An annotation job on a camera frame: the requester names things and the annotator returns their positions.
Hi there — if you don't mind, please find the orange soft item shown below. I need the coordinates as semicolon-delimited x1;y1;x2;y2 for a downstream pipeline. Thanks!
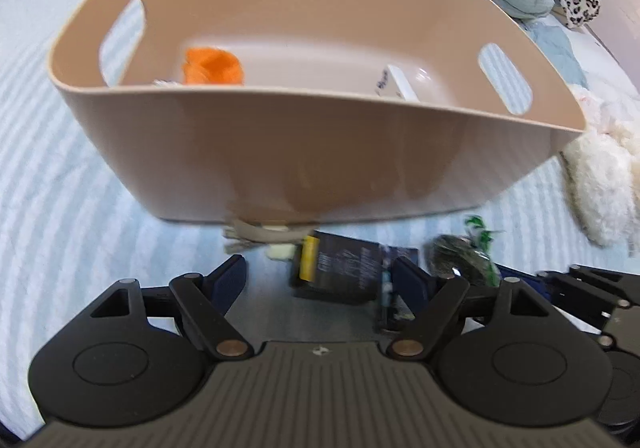
181;47;246;87

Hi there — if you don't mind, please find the white fluffy plush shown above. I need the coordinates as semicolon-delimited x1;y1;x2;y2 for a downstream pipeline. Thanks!
559;87;640;250

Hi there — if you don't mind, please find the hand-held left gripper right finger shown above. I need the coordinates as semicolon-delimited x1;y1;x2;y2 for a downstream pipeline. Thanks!
385;257;552;360

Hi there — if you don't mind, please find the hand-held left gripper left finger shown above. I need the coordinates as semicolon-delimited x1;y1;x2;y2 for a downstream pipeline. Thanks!
90;255;252;360

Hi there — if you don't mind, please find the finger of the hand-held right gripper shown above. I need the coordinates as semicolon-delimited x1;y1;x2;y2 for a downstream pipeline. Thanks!
497;264;632;346
569;264;640;301

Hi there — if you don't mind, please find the dark printed packet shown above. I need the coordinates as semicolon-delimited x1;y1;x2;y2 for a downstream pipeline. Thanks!
374;244;421;335

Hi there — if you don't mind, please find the beige strap bundle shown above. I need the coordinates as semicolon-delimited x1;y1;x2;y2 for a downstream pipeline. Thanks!
221;219;312;260

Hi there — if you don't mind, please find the white small box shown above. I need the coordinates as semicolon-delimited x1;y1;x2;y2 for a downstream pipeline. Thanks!
372;65;421;102

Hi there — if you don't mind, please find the beige plastic basket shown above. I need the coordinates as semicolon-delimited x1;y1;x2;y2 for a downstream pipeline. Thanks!
48;0;589;225

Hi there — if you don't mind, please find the dark green wrapped packet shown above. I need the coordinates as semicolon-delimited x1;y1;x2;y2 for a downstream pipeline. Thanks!
424;215;507;288

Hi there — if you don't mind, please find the black and yellow packet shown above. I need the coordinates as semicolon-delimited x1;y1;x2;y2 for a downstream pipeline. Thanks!
291;230;387;302

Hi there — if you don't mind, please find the light blue cloth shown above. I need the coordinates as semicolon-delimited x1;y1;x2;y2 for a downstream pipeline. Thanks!
524;19;590;90

